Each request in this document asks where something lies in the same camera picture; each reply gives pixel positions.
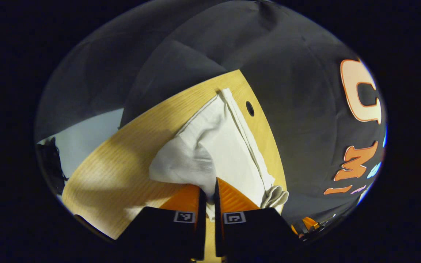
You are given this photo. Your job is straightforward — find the white jeans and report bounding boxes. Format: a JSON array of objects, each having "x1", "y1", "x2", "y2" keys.
[{"x1": 149, "y1": 88, "x2": 289, "y2": 222}]

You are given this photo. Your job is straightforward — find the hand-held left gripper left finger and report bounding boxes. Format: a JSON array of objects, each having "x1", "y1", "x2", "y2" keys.
[{"x1": 117, "y1": 184, "x2": 207, "y2": 261}]

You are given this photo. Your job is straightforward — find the black backdrop cloth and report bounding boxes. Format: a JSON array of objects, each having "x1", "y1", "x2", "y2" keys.
[{"x1": 35, "y1": 0, "x2": 388, "y2": 234}]

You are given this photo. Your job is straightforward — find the black bag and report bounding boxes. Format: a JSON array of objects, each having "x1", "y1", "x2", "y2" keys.
[{"x1": 36, "y1": 137, "x2": 68, "y2": 195}]

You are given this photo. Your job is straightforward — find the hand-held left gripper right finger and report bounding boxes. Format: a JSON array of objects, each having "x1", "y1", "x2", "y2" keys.
[{"x1": 214, "y1": 178, "x2": 300, "y2": 262}]

